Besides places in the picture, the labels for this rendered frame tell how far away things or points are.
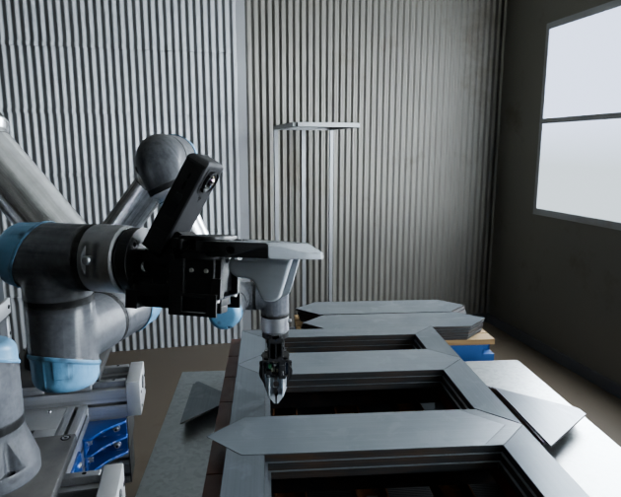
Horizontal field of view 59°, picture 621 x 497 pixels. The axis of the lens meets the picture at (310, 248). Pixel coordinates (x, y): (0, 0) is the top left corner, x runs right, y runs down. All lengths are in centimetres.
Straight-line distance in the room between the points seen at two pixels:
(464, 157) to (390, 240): 95
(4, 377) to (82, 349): 30
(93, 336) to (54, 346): 4
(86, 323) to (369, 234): 404
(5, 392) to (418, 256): 414
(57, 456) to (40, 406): 42
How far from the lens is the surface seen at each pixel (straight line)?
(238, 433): 142
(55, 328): 67
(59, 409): 147
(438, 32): 486
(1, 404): 98
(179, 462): 170
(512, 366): 223
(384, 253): 470
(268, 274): 55
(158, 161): 129
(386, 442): 139
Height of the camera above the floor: 156
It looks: 10 degrees down
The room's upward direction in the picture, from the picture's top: straight up
